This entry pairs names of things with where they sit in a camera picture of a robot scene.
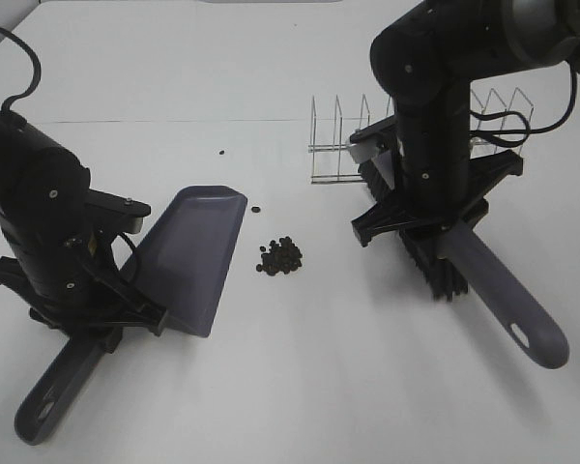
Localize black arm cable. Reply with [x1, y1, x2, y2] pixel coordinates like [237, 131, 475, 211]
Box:
[0, 26, 42, 115]
[468, 57, 579, 149]

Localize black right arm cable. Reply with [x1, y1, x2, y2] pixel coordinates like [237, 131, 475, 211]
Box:
[468, 57, 579, 149]

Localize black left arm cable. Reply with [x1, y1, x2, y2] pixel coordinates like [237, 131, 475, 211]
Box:
[0, 26, 42, 115]

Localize coffee bean pile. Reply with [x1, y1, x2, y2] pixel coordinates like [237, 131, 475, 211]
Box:
[255, 236, 303, 276]

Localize purple plastic dustpan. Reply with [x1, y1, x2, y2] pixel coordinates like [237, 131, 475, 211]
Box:
[14, 186, 247, 446]

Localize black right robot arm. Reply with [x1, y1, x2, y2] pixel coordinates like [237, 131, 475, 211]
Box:
[350, 1, 580, 244]

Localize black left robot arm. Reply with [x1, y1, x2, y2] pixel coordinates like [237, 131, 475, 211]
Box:
[0, 113, 167, 335]

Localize purple brush black bristles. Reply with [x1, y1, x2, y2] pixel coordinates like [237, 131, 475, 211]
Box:
[359, 154, 569, 369]

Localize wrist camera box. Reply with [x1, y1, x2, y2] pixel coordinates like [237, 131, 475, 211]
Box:
[347, 115, 397, 164]
[85, 188, 152, 234]

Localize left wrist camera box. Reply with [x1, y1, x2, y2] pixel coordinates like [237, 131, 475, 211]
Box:
[85, 188, 152, 234]

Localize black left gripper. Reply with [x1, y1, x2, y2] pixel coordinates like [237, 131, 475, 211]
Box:
[0, 197, 168, 354]

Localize metal wire rack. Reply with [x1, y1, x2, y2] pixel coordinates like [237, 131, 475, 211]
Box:
[307, 87, 535, 185]

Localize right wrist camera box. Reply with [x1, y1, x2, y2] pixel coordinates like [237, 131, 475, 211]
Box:
[347, 115, 397, 164]

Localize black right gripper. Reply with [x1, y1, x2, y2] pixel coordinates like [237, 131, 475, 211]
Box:
[351, 86, 523, 247]

